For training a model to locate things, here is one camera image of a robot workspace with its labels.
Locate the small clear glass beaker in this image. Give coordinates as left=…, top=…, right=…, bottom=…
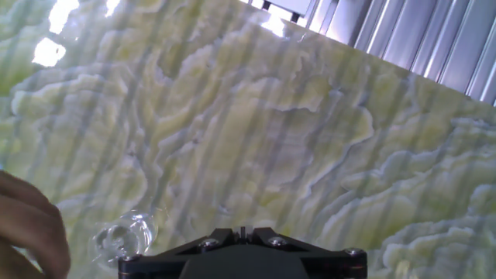
left=89, top=210, right=159, bottom=269

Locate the green marble pattern mat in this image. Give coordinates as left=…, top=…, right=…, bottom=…
left=0, top=0, right=496, bottom=279

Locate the person's left hand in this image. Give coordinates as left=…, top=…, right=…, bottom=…
left=0, top=169, right=72, bottom=279

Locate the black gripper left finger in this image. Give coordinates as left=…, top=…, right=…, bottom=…
left=118, top=227, right=242, bottom=279

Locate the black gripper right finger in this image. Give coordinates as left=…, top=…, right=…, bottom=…
left=243, top=227, right=368, bottom=279

